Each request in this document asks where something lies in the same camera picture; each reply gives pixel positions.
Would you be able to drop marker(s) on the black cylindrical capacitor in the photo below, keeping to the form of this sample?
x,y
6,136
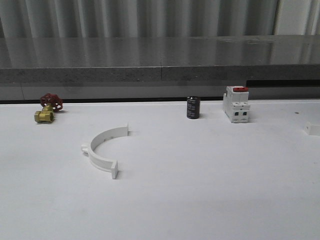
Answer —
x,y
193,107

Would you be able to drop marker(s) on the brass valve red handwheel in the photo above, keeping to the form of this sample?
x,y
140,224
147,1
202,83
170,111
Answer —
x,y
51,104

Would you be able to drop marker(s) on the grey stone counter ledge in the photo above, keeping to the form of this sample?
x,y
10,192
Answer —
x,y
132,68

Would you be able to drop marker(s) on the grey pleated curtain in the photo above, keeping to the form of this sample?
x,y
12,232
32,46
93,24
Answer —
x,y
157,18

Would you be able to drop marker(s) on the white circuit breaker red switch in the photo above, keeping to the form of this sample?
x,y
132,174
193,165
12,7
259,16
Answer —
x,y
235,104

